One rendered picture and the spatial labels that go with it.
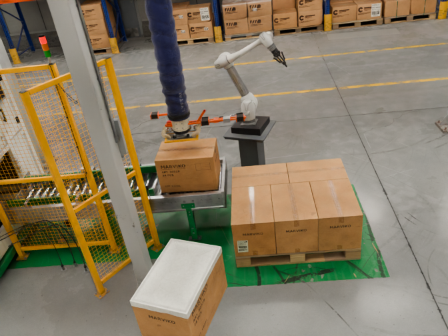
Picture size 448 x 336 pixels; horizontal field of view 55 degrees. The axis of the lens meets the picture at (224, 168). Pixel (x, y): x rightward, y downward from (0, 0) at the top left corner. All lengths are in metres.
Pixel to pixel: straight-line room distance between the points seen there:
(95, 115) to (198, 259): 1.25
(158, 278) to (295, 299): 1.53
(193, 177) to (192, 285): 1.76
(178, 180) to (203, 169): 0.30
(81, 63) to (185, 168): 1.73
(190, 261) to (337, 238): 1.67
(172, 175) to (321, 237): 1.60
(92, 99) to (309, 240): 2.32
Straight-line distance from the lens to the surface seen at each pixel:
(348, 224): 4.13
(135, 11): 12.88
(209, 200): 4.41
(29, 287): 4.95
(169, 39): 3.97
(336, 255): 4.44
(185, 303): 2.80
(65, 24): 3.06
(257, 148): 5.13
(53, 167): 3.66
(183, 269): 3.00
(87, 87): 3.16
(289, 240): 4.16
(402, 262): 4.50
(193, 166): 4.35
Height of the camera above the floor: 3.11
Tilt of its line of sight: 32 degrees down
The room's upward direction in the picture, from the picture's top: 8 degrees counter-clockwise
